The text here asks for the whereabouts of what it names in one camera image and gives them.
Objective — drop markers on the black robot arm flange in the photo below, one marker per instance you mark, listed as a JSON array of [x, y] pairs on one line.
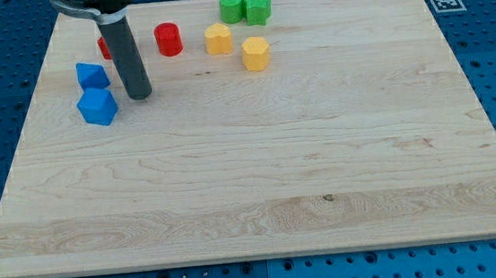
[[102, 12]]

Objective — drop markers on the red cylinder block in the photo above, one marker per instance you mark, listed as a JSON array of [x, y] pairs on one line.
[[167, 36]]

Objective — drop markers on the green star block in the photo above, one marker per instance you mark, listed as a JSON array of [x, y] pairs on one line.
[[257, 12]]

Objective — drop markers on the yellow hexagon block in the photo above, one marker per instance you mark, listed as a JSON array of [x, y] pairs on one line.
[[255, 54]]

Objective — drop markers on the blue cube block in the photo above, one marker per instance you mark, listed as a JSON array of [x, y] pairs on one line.
[[92, 76]]

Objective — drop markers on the light wooden board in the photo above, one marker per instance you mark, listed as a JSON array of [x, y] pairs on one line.
[[362, 133]]

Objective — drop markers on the red block behind rod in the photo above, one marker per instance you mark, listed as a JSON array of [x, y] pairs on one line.
[[103, 47]]

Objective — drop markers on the yellow heart block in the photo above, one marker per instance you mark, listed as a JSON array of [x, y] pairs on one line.
[[218, 39]]

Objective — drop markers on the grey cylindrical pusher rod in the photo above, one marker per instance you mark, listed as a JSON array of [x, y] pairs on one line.
[[127, 59]]

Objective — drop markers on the green cylinder block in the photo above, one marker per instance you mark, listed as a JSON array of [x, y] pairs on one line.
[[231, 11]]

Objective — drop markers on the blue pentagon block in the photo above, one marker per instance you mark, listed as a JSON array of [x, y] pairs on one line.
[[97, 106]]

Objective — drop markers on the white fiducial marker tag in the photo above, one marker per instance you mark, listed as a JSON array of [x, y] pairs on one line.
[[447, 6]]

